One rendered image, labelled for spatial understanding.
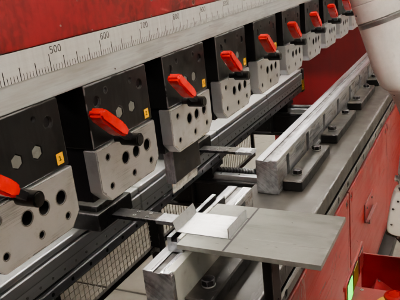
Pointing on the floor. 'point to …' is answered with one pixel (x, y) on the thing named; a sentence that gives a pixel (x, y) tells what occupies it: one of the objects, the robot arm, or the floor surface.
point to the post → (156, 237)
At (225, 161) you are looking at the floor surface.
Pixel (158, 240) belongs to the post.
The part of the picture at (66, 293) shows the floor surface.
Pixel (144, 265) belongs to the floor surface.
